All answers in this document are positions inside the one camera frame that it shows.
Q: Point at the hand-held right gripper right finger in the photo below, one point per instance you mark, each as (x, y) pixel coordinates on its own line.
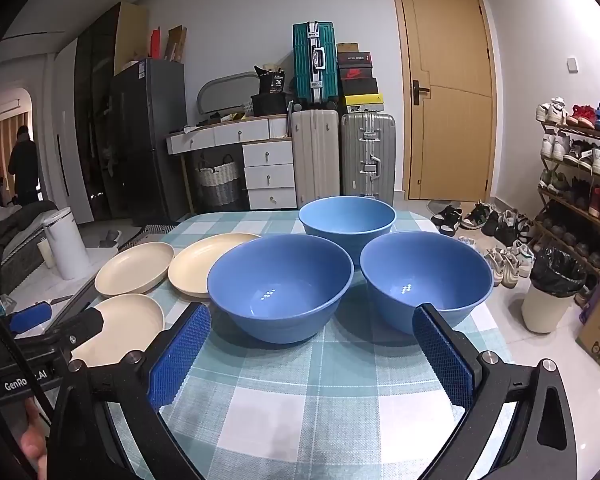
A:
(442, 355)

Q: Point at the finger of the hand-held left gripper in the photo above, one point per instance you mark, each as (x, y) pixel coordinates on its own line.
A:
(80, 329)
(30, 319)

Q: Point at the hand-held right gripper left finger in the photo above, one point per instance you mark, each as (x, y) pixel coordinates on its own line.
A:
(180, 355)

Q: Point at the cream plate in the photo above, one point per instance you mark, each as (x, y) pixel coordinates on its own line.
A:
(130, 325)
(135, 269)
(195, 267)

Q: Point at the blue bowl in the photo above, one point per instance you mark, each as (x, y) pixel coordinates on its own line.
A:
(280, 305)
(347, 220)
(425, 280)

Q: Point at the person's left hand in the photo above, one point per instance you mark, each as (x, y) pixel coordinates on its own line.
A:
(31, 442)

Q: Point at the grey side cabinet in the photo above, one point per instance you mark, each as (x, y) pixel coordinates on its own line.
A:
(72, 290)

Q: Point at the cream cup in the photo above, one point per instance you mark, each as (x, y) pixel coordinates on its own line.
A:
(46, 254)

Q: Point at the white kettle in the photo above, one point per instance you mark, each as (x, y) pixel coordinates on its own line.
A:
(67, 242)

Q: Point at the bed mattress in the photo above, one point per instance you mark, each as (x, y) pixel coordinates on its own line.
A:
(10, 232)

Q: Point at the white trash bin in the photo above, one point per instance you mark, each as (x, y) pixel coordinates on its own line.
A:
(547, 305)

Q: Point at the striped rug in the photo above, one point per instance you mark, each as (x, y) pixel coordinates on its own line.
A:
(155, 231)

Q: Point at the scattered shoes pile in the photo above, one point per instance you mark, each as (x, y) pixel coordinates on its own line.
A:
(495, 240)

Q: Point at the teal checked tablecloth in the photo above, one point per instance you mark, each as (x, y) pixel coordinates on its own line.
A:
(305, 390)

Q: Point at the woven laundry basket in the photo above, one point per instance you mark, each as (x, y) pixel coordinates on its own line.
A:
(219, 182)

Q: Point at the dark grey refrigerator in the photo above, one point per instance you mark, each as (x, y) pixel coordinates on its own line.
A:
(145, 140)

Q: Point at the silver suitcase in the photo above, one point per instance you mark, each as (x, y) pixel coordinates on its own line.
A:
(367, 160)

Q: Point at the white desk with drawers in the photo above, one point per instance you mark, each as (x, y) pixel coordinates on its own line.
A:
(267, 156)

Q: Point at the black wardrobe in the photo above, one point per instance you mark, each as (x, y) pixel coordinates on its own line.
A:
(92, 110)

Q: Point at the wooden door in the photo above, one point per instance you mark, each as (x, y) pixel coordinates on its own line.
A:
(450, 135)

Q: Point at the beige suitcase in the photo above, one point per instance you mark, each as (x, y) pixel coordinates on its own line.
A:
(314, 160)

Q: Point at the shoe rack with shoes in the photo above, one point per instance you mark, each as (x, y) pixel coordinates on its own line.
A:
(585, 155)

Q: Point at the black storage box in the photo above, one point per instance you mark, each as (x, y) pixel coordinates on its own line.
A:
(269, 105)

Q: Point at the stack of shoe boxes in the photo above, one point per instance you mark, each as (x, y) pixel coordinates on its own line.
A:
(357, 80)

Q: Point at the black gift bag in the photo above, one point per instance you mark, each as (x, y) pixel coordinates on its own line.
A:
(271, 81)

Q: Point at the red packet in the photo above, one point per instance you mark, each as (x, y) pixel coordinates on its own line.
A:
(155, 44)

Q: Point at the brown cardboard box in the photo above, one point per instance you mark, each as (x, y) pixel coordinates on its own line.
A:
(177, 42)

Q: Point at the teal suitcase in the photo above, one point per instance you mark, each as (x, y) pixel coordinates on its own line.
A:
(312, 65)

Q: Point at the grey rounded frame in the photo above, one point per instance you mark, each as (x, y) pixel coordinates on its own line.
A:
(225, 91)

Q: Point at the white light switch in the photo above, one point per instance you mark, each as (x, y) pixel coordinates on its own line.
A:
(572, 63)

